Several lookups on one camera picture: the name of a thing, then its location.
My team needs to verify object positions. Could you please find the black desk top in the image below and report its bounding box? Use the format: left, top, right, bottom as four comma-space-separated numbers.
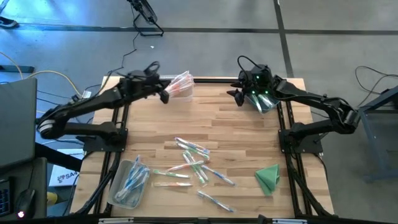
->
0, 157, 48, 218

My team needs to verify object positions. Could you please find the green folded cloth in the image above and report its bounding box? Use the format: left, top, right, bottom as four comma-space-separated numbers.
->
254, 164, 280, 196

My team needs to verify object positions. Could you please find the clear shallow plastic tray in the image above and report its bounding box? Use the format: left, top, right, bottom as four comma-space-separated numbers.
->
107, 154, 151, 210

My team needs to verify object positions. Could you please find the yellow object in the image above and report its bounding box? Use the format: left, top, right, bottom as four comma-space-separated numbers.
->
46, 192, 59, 206

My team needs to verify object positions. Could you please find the white printed box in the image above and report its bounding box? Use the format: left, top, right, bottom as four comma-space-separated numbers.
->
48, 164, 82, 188

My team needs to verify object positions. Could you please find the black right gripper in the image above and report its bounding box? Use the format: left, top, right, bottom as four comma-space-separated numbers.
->
226, 64, 276, 107

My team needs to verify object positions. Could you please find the black floor cable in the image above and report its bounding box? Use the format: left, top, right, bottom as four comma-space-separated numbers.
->
353, 65, 398, 108
105, 30, 141, 77

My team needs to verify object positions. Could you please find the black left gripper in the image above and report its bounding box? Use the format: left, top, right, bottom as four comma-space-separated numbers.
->
119, 70, 171, 105

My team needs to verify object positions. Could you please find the black keyboard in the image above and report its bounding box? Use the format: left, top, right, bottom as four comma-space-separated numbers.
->
0, 177, 15, 218

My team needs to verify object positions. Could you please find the grey monitor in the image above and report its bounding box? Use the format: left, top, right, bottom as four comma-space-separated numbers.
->
0, 77, 38, 170

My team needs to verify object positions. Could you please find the yellow black power connector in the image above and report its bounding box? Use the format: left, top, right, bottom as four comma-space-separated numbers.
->
70, 90, 93, 104

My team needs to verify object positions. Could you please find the dark floor bar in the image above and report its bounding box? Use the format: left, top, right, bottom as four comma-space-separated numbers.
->
0, 65, 35, 74

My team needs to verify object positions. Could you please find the black desk beam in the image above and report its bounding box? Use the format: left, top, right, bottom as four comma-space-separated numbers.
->
34, 142, 83, 172

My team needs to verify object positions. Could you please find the white sheet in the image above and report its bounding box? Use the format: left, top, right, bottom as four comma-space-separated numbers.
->
55, 147, 85, 156

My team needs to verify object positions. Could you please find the blue grey metal table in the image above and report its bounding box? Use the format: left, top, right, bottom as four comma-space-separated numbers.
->
357, 85, 398, 184

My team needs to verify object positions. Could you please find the white metal bar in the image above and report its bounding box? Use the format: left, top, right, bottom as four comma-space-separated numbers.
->
98, 217, 134, 224
272, 218, 308, 224

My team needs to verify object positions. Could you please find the black floor fan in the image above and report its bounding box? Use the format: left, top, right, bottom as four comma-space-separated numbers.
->
126, 0, 165, 37

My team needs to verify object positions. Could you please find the person's foot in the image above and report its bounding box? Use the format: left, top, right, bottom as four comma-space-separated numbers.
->
0, 16, 19, 29

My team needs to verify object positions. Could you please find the black computer mouse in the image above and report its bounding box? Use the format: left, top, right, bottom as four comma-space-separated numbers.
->
15, 188, 37, 220

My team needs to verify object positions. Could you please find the yellow floor cable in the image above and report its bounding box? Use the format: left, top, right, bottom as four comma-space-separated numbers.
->
0, 51, 82, 115

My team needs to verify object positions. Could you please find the blue toothbrush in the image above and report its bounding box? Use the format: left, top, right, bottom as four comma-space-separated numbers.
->
123, 164, 146, 200
201, 164, 236, 187
197, 190, 236, 214
119, 174, 149, 202
126, 154, 141, 184
174, 136, 211, 155
113, 166, 137, 199
129, 180, 147, 208
130, 167, 149, 195
124, 164, 150, 194

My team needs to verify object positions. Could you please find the teal plastic bin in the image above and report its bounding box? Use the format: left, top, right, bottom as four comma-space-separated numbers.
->
244, 90, 282, 113

